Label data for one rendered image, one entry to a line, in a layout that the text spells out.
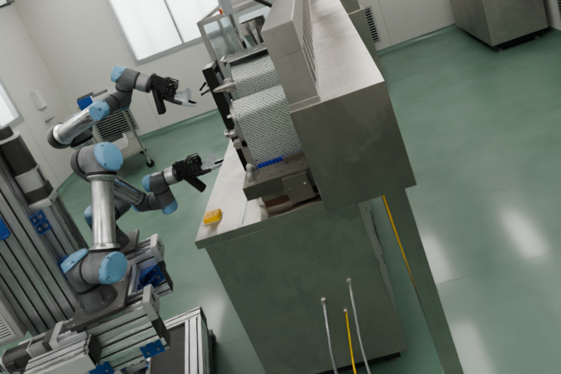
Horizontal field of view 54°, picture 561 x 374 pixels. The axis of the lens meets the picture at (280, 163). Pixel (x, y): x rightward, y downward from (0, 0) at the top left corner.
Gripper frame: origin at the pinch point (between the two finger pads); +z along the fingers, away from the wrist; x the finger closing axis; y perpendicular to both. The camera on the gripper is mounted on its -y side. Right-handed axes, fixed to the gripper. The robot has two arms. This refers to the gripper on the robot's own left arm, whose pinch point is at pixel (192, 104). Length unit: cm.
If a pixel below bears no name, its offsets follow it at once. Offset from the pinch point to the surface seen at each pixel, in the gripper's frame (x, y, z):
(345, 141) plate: -92, 36, 48
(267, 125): -8.4, 5.1, 32.7
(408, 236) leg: -85, 13, 78
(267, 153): -8.4, -6.6, 36.7
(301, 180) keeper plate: -30, -4, 51
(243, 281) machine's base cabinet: -34, -54, 44
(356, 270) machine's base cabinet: -34, -33, 85
